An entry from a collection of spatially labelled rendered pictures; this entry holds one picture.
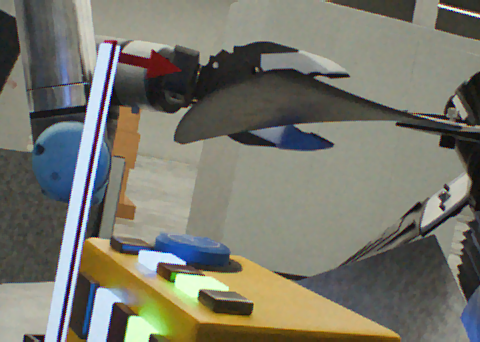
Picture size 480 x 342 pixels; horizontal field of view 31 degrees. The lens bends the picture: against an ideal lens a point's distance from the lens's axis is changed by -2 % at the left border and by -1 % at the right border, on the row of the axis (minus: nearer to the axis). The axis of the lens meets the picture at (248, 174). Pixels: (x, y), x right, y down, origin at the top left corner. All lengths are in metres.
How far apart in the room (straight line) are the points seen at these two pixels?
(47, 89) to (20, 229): 1.84
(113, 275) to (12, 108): 4.61
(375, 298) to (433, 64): 6.68
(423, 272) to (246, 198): 6.17
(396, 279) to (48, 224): 2.03
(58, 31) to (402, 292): 0.41
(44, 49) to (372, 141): 6.45
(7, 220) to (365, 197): 4.94
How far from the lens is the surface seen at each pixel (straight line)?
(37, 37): 0.87
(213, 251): 0.45
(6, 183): 2.62
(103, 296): 0.42
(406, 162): 7.38
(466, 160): 0.91
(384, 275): 0.82
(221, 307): 0.35
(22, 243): 2.70
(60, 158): 0.85
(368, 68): 7.21
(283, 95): 0.71
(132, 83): 0.95
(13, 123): 5.03
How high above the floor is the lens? 1.15
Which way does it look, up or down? 3 degrees down
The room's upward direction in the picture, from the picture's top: 11 degrees clockwise
